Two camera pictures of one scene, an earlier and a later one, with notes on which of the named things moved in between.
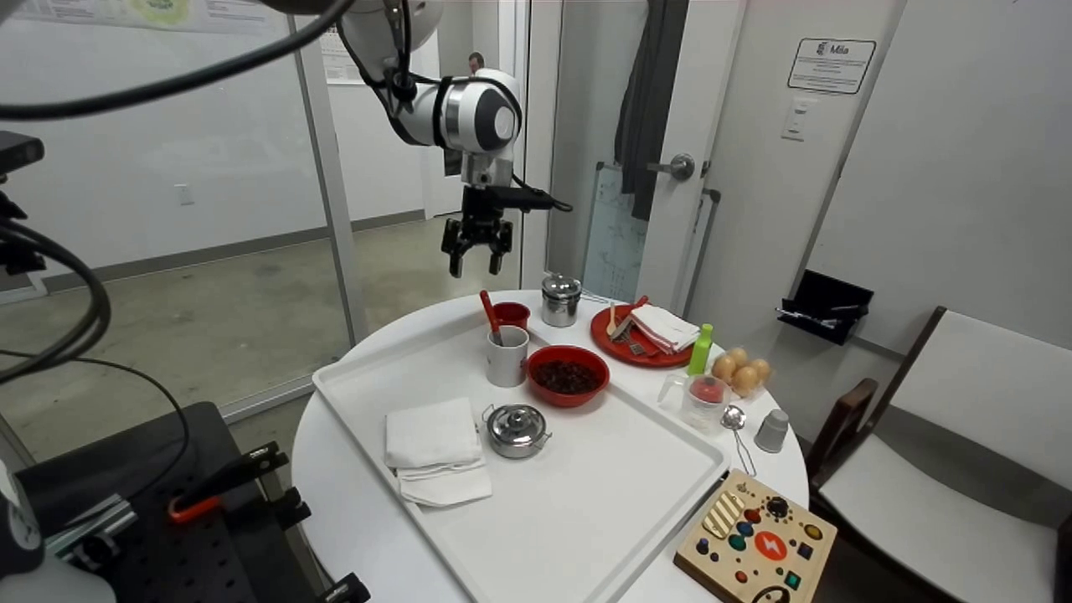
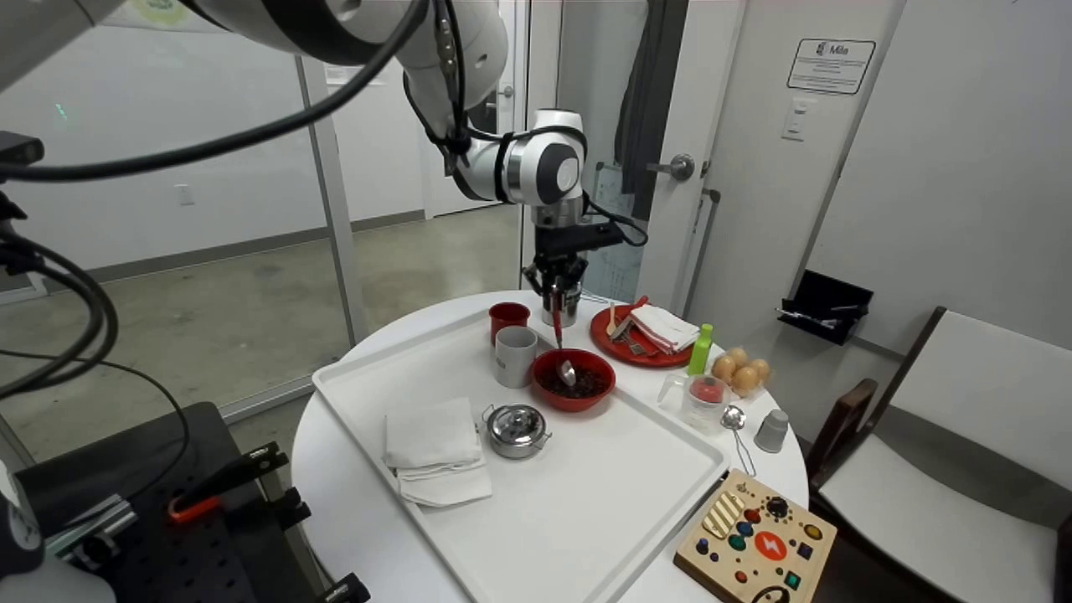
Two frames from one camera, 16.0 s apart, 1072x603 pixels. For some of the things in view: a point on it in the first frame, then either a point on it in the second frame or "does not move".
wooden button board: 754,546 does not move
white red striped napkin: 666,326 does not move
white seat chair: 959,462 does not move
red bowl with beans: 568,377 does not move
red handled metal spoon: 488,310 → 568,365
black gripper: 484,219 → 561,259
